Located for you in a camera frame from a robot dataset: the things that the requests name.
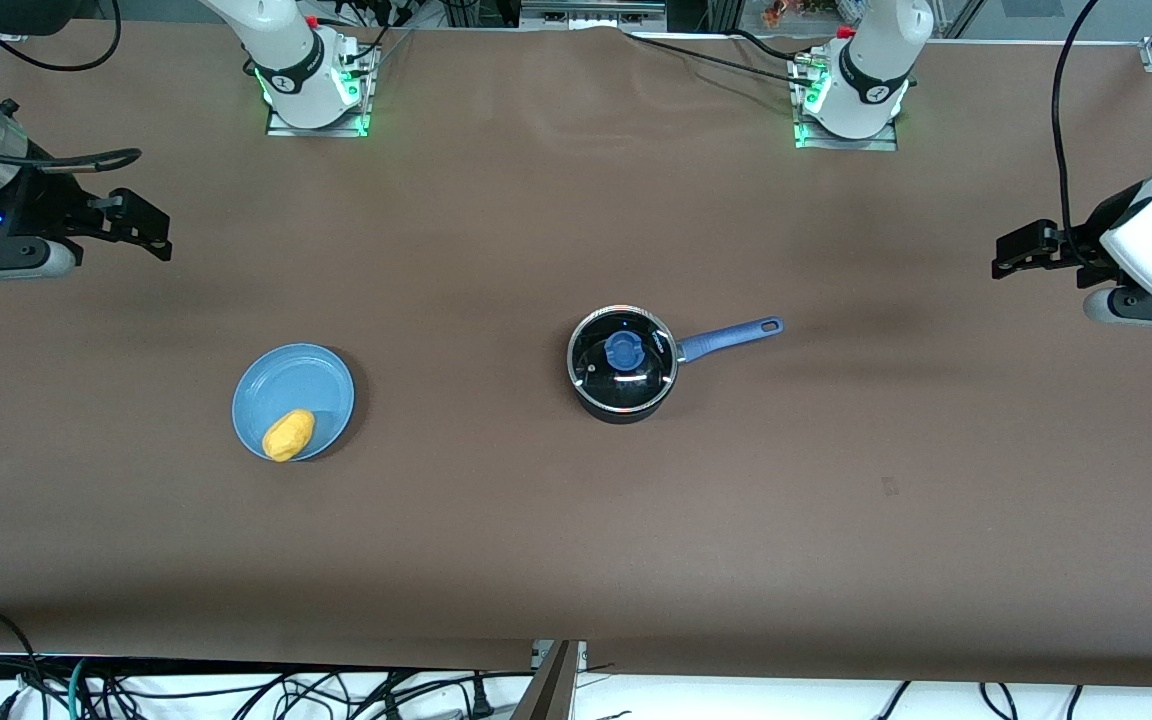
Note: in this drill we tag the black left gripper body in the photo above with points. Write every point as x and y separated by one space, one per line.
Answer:
1082 243

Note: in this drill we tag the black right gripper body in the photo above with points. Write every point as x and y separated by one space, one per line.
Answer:
48 209

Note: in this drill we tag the yellow potato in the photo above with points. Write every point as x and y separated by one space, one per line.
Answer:
288 435

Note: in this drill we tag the glass lid with blue knob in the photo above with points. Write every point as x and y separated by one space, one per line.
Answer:
596 378

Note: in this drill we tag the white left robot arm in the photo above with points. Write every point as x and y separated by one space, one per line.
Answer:
871 70

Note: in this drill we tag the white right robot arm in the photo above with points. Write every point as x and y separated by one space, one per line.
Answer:
286 50

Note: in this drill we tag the blue round plate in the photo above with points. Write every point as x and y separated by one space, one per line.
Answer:
286 385

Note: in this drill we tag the brown table cover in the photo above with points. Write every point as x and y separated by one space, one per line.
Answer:
576 550

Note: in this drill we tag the black power plug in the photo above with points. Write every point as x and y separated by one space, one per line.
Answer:
481 700

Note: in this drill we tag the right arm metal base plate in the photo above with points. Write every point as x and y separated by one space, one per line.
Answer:
281 128

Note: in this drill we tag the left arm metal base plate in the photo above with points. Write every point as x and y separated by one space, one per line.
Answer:
841 142

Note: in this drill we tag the aluminium profile post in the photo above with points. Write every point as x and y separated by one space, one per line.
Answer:
548 690

